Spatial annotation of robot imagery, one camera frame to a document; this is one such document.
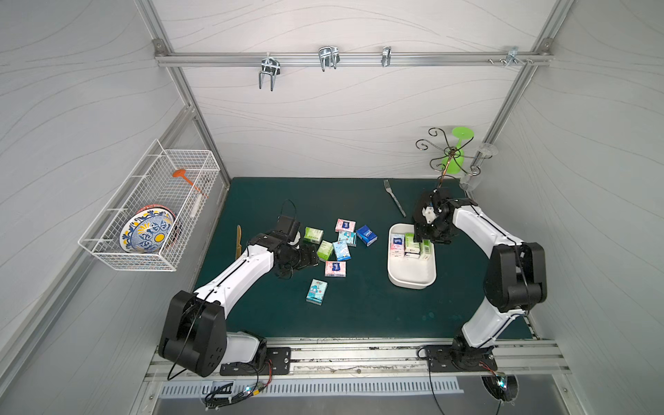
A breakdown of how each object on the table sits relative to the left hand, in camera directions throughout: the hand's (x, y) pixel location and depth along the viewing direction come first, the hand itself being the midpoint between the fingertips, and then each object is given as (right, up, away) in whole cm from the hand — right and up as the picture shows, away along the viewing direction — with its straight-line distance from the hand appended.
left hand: (311, 264), depth 84 cm
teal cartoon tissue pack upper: (+13, +7, +15) cm, 21 cm away
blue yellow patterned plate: (-38, +13, -21) cm, 46 cm away
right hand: (+41, +8, +8) cm, 43 cm away
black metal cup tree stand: (+40, +33, -1) cm, 52 cm away
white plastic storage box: (+35, -6, +9) cm, 37 cm away
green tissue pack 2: (+41, +3, +9) cm, 42 cm away
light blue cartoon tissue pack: (+10, +3, +10) cm, 14 cm away
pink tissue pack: (+31, +5, +9) cm, 32 cm away
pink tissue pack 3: (+8, -3, +7) cm, 11 cm away
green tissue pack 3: (-1, +8, +15) cm, 17 cm away
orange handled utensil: (-40, +29, -5) cm, 50 cm away
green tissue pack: (+36, +4, +9) cm, 37 cm away
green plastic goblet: (+48, +34, +2) cm, 59 cm away
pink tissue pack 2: (+12, +11, +18) cm, 24 cm away
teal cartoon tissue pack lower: (+2, -10, +2) cm, 10 cm away
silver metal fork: (+33, +26, +35) cm, 54 cm away
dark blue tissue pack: (+20, +8, +15) cm, 26 cm away
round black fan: (+56, -32, -12) cm, 65 cm away
